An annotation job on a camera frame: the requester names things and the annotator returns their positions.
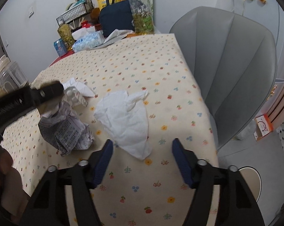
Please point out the white paper napkin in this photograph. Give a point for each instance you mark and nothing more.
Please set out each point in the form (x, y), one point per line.
(81, 87)

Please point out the small clear plastic bottle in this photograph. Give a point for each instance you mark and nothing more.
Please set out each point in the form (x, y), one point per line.
(74, 98)

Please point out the grey upholstered chair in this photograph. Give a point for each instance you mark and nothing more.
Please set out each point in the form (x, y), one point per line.
(233, 60)

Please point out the large clear water jug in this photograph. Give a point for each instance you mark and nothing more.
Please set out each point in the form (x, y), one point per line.
(11, 76)

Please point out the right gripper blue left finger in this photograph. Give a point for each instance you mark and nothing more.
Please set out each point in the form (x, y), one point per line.
(100, 162)

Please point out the navy lunch bag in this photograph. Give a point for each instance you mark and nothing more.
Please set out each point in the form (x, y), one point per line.
(116, 16)

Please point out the printed paper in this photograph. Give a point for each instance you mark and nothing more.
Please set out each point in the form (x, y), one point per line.
(63, 130)

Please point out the black wire basket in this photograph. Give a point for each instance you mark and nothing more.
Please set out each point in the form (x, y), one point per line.
(74, 13)

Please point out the large tea bottle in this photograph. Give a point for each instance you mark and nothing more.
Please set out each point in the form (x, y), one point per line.
(142, 16)

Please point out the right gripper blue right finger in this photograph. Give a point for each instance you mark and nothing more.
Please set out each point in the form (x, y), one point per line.
(185, 161)

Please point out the orange white cardboard box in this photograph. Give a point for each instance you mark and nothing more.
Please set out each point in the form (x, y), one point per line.
(263, 127)

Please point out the blue soda can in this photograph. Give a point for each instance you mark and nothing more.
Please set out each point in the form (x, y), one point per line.
(60, 47)

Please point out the cream trash bin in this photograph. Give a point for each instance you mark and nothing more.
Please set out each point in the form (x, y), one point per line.
(253, 180)

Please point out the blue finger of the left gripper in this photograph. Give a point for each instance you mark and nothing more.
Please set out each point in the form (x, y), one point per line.
(52, 91)

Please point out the person's left hand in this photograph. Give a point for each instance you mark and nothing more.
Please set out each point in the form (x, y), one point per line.
(11, 181)

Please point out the floral cream tablecloth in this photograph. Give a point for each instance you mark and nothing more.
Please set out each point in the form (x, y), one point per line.
(133, 191)

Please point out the small tea bottle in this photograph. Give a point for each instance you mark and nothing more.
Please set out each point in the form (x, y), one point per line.
(65, 33)

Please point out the white tissue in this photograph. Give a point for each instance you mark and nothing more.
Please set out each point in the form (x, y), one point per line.
(125, 119)

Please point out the blue tissue pack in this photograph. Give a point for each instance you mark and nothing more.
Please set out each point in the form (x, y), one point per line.
(87, 38)

